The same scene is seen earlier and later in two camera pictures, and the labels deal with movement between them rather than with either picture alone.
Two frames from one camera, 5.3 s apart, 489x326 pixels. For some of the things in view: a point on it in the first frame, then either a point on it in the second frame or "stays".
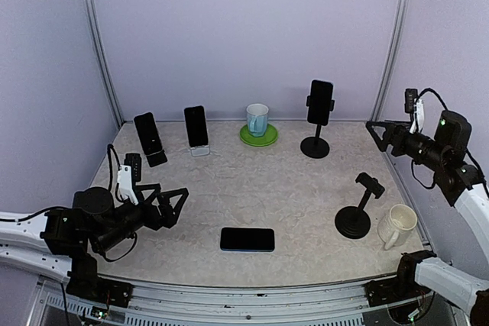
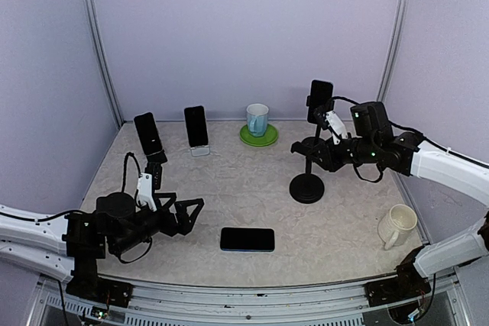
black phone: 319,103 stays
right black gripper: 403,129 → 330,161
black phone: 148,133 stays
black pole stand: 354,222 → 309,188
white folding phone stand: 200,150 stays
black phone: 244,239 stays
